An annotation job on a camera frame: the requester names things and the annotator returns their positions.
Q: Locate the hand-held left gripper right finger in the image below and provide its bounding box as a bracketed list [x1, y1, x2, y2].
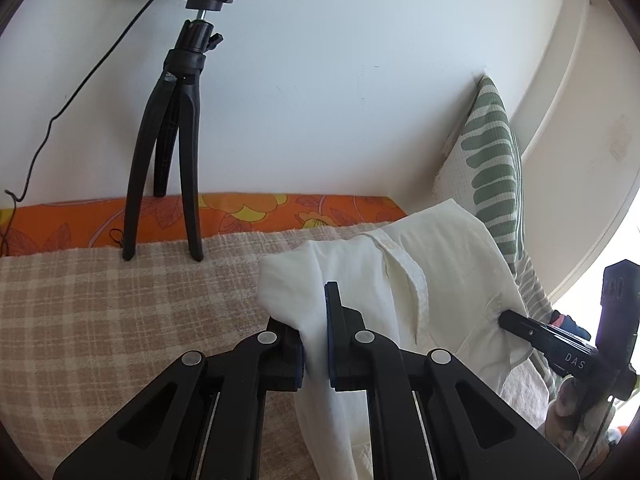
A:
[324, 281, 583, 480]

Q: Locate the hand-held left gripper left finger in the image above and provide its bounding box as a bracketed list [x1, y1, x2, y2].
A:
[52, 317, 306, 480]

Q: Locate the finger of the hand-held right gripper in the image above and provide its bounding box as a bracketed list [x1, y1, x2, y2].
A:
[500, 310, 608, 376]

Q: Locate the white shirt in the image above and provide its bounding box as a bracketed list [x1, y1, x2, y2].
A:
[257, 199, 533, 480]

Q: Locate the person's right hand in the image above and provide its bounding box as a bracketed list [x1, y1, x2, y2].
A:
[545, 375, 618, 453]

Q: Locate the beige plaid blanket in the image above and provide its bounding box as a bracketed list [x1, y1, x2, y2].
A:
[0, 220, 551, 480]

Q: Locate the green leaf patterned cushion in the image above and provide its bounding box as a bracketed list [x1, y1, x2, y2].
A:
[432, 75, 566, 401]

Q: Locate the orange floral bed sheet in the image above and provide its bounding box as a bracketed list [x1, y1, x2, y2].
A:
[0, 192, 408, 257]

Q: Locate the black ring light tripod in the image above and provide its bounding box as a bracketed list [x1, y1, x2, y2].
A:
[122, 0, 235, 262]

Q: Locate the black ring light cable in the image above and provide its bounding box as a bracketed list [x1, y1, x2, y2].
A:
[0, 0, 163, 256]

